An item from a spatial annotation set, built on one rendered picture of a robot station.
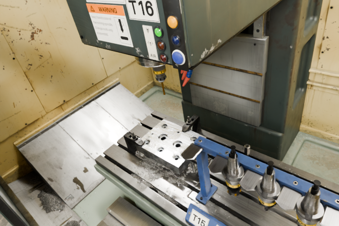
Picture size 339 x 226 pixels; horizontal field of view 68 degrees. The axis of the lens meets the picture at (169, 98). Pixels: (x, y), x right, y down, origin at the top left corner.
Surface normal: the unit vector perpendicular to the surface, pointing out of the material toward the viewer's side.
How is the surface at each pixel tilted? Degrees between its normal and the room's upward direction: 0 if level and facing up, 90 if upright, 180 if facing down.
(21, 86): 90
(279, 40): 90
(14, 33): 90
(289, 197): 0
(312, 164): 0
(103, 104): 24
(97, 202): 0
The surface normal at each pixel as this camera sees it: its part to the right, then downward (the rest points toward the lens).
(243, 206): -0.16, -0.81
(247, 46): -0.64, 0.51
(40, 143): 0.16, -0.64
